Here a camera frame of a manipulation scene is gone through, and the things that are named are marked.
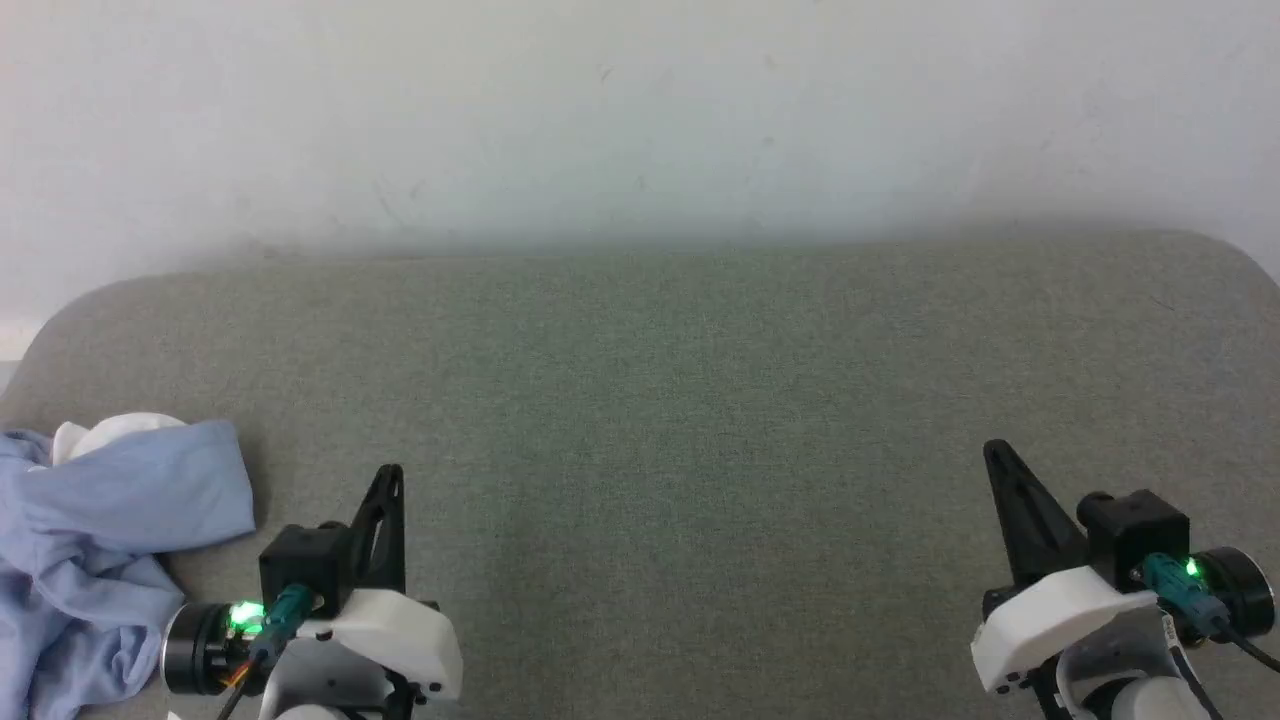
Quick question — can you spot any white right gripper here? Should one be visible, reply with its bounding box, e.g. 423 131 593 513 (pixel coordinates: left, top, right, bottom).
969 439 1161 696

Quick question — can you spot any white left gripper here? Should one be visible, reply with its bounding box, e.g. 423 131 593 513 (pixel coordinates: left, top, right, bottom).
290 464 464 703

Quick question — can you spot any light blue and white garment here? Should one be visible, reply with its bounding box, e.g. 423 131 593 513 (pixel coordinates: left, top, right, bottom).
0 412 257 720

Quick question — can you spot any grey-green fabric sofa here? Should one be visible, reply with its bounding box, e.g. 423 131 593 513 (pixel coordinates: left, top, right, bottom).
0 229 1280 720

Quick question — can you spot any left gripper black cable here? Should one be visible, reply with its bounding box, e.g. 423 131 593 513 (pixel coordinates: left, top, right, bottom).
215 584 317 720

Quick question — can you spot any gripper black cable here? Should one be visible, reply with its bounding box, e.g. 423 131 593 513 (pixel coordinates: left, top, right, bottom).
1138 553 1280 673
215 584 317 720

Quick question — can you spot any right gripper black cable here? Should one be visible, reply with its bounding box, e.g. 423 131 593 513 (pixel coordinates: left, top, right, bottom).
1138 553 1280 673

